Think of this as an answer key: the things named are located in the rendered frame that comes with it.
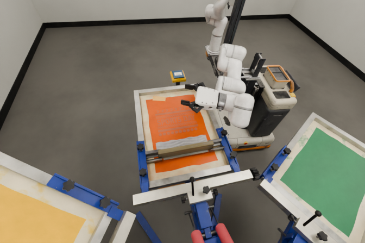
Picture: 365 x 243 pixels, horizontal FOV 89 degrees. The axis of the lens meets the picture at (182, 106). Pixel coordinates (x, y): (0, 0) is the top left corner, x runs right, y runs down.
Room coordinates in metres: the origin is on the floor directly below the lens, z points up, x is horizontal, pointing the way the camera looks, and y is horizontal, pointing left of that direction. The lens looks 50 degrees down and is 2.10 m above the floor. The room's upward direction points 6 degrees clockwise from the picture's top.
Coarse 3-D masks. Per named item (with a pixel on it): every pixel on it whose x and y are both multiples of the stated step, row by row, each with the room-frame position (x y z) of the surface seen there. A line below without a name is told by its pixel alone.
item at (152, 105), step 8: (152, 104) 0.94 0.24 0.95; (160, 104) 0.95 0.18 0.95; (168, 104) 0.96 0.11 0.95; (152, 112) 0.86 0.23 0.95; (152, 120) 0.79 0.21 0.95; (152, 128) 0.72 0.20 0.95; (152, 136) 0.65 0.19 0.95; (160, 136) 0.66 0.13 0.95; (168, 136) 0.67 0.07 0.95; (176, 136) 0.67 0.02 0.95; (168, 160) 0.49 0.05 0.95; (176, 160) 0.50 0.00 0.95; (184, 160) 0.50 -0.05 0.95; (160, 168) 0.44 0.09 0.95; (168, 168) 0.44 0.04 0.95; (176, 168) 0.45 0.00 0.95
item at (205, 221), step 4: (196, 204) 0.23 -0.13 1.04; (200, 204) 0.24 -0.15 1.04; (204, 204) 0.24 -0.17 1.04; (196, 208) 0.22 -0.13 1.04; (200, 208) 0.22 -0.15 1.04; (204, 208) 0.22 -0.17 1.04; (196, 212) 0.20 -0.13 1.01; (200, 212) 0.20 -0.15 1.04; (204, 212) 0.20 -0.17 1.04; (208, 212) 0.21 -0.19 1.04; (200, 216) 0.18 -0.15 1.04; (204, 216) 0.18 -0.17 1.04; (208, 216) 0.19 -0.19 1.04; (200, 220) 0.17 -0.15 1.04; (204, 220) 0.17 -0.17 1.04; (208, 220) 0.17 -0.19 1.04; (200, 224) 0.15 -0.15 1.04; (204, 224) 0.15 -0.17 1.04; (208, 224) 0.15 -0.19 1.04; (200, 228) 0.13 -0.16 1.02
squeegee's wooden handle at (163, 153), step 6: (192, 144) 0.57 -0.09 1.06; (198, 144) 0.57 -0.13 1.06; (204, 144) 0.58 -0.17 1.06; (210, 144) 0.58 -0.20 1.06; (162, 150) 0.51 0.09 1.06; (168, 150) 0.51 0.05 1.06; (174, 150) 0.52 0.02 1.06; (180, 150) 0.52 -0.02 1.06; (186, 150) 0.53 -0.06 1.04; (192, 150) 0.55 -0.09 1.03; (198, 150) 0.56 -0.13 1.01; (162, 156) 0.49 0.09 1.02; (168, 156) 0.50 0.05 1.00
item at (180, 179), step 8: (160, 88) 1.10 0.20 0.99; (168, 88) 1.11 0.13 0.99; (176, 88) 1.12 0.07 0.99; (184, 88) 1.13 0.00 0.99; (136, 96) 0.98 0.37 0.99; (136, 104) 0.89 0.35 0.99; (136, 112) 0.82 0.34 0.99; (208, 112) 0.90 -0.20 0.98; (136, 120) 0.75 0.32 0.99; (216, 120) 0.83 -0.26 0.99; (216, 136) 0.71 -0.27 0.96; (224, 152) 0.58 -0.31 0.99; (216, 168) 0.46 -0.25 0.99; (224, 168) 0.47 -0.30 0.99; (176, 176) 0.38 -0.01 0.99; (184, 176) 0.39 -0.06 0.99; (192, 176) 0.40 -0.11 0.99; (200, 176) 0.40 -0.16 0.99; (208, 176) 0.41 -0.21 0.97; (152, 184) 0.32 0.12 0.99; (160, 184) 0.33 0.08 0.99; (168, 184) 0.34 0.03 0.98
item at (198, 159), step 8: (176, 96) 1.06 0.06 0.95; (184, 96) 1.07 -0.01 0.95; (192, 96) 1.08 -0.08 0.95; (176, 104) 0.97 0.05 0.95; (200, 120) 0.84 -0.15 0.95; (200, 128) 0.76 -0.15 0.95; (184, 136) 0.68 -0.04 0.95; (192, 136) 0.69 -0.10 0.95; (208, 136) 0.70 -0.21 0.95; (208, 152) 0.58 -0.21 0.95; (192, 160) 0.51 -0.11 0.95; (200, 160) 0.52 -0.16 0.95; (208, 160) 0.52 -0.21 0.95; (216, 160) 0.53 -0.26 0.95
